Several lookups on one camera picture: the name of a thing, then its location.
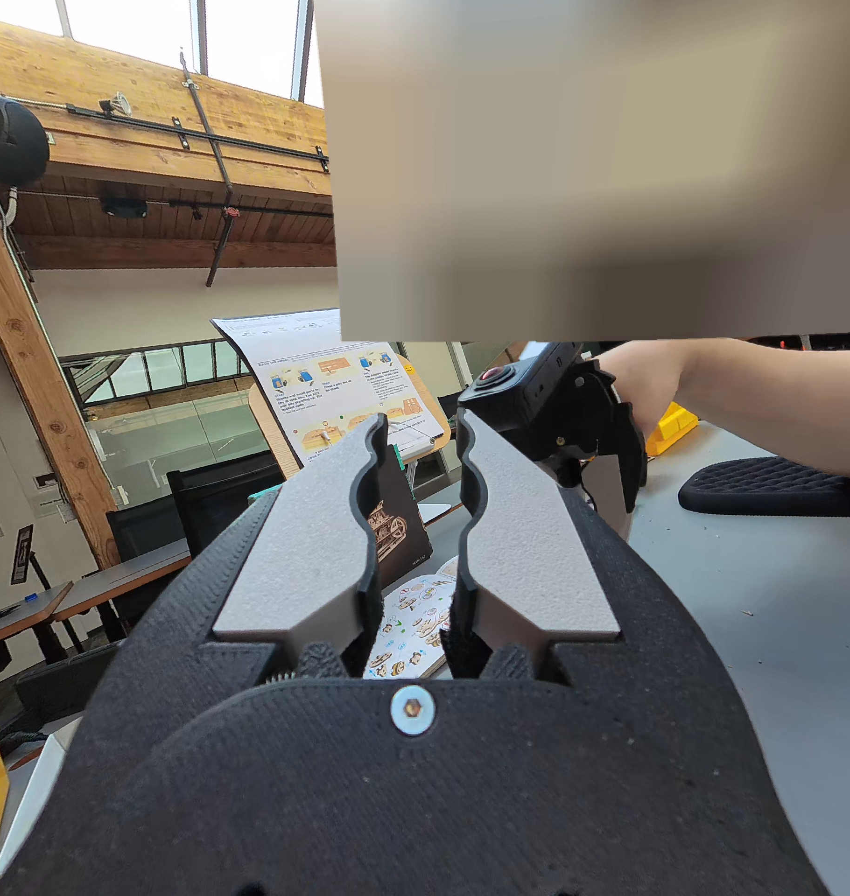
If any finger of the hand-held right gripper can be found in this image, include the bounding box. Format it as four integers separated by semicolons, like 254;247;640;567
582;451;632;545

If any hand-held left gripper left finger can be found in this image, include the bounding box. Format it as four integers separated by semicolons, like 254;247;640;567
213;412;391;676

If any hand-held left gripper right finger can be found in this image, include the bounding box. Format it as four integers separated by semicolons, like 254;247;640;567
442;409;622;679

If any person's right forearm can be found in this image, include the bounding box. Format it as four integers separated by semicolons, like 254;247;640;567
596;338;850;480

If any black office chair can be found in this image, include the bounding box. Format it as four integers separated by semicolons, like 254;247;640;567
106;504;191;562
167;451;286;557

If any black kit box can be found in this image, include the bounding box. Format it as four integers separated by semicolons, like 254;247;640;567
376;444;434;585

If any illustrated instruction booklet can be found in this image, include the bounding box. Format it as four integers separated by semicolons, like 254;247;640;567
363;556;461;680

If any wooden display stand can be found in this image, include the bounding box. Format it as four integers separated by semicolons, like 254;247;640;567
248;353;454;484

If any black wrist rest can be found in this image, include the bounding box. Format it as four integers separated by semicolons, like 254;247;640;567
678;456;850;519

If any printed instruction sheet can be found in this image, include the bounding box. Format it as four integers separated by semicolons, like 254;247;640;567
211;308;452;470

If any grey desk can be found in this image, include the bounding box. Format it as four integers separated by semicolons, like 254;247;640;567
0;581;74;652
52;539;191;624

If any black ceiling pipe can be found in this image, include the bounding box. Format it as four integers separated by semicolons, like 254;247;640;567
180;52;238;288

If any black round speaker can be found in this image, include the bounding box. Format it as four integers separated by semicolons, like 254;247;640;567
0;98;51;189

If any wooden post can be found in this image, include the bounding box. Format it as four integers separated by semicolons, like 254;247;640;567
0;199;121;568

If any black lighting rail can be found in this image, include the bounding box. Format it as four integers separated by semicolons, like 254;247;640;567
66;104;331;173

